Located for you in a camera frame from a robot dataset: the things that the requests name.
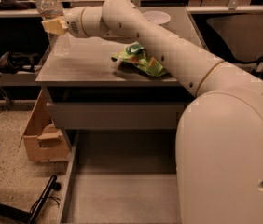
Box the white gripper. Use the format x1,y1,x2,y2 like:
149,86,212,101
41,7,87,38

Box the clear plastic water bottle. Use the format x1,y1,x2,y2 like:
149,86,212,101
37,0,70,57

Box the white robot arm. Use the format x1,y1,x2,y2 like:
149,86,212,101
42,0,263,224

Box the grey drawer cabinet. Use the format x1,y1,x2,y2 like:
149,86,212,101
35,6,221,154

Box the closed top drawer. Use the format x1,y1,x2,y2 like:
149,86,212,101
47,103,187,130

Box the open middle drawer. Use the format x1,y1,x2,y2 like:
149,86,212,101
57,131,181,224

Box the black headphones on shelf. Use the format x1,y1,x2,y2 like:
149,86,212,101
0,51,41,74

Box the green chip bag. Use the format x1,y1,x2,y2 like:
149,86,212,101
111,43,168,77

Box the white ceramic bowl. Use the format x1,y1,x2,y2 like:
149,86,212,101
144,11,171,25

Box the cardboard box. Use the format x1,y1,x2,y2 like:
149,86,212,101
23,91,71,161

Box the black stand on floor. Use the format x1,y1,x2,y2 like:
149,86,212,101
0,175,62,224

